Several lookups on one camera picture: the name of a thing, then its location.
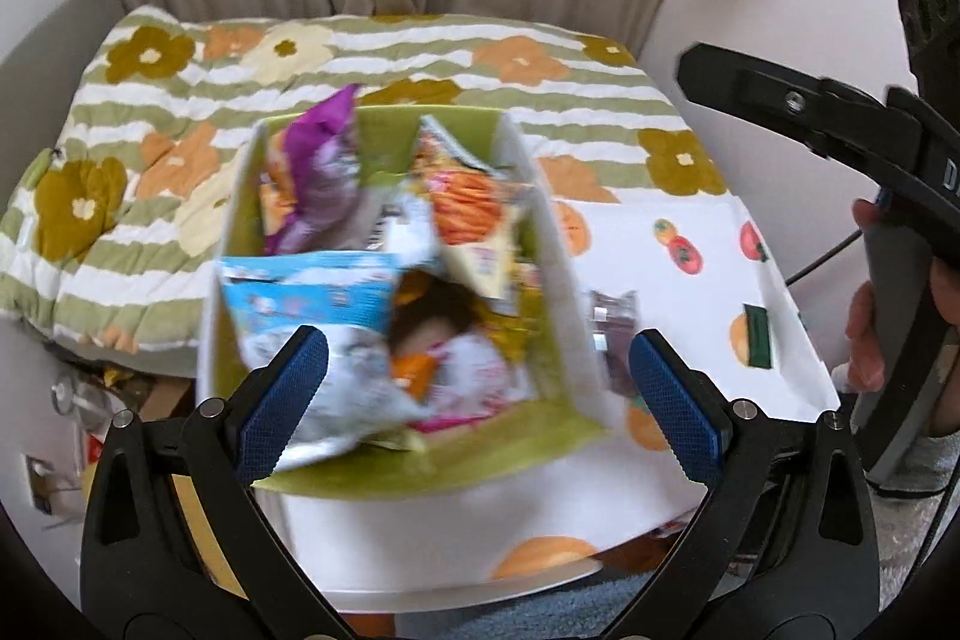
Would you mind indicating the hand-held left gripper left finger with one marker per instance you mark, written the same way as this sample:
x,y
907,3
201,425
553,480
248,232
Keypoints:
x,y
289,392

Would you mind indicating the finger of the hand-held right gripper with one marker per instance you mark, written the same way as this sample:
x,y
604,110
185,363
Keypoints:
x,y
787,100

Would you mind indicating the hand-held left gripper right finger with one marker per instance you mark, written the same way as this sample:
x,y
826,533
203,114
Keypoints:
x,y
675,407

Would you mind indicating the green cardboard box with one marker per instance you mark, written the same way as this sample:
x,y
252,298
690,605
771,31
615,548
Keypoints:
x,y
480,452

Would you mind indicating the silver orange snack packet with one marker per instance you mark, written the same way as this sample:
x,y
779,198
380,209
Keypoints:
x,y
465,205

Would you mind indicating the person's right forearm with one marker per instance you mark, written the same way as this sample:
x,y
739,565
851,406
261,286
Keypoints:
x,y
934,460

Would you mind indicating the person's right hand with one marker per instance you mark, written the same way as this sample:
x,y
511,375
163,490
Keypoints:
x,y
864,340

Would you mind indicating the white fruit print tablecloth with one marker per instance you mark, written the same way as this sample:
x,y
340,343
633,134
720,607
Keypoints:
x,y
697,310

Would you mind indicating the blue white snack packet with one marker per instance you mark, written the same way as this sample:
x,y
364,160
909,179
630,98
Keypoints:
x,y
315,295

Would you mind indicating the small orange snack packet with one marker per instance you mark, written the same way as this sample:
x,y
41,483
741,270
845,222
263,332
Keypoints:
x,y
412,374

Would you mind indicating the pink snack packet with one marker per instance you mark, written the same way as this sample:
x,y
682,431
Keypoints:
x,y
480,370

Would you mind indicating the floor clutter pile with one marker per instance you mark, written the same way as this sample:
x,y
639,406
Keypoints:
x,y
75,400

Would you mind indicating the floral striped blanket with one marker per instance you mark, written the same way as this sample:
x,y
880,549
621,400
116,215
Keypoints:
x,y
525,108

